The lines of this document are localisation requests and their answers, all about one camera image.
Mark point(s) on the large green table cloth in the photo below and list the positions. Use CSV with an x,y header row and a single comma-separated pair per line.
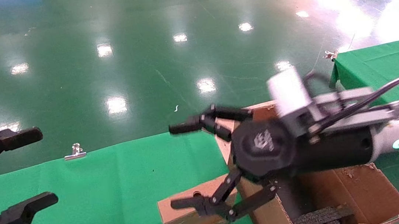
x,y
101,196

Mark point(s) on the green cloth side table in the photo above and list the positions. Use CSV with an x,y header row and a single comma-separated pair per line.
x,y
379,63

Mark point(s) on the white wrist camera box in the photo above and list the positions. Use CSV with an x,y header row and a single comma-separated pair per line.
x,y
288,91

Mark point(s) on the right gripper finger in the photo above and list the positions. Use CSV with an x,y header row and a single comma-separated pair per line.
x,y
186,127
209,205

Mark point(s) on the large open brown carton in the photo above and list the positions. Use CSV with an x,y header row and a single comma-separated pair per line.
x,y
359,188

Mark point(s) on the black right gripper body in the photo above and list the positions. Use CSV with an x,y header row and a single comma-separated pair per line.
x,y
322,151

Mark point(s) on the small brown cardboard box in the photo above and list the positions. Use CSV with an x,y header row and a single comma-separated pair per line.
x,y
184,217

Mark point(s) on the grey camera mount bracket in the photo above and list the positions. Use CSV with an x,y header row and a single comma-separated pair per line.
x,y
356,117

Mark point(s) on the silver binder clip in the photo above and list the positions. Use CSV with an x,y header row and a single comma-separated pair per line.
x,y
330,54
75,153

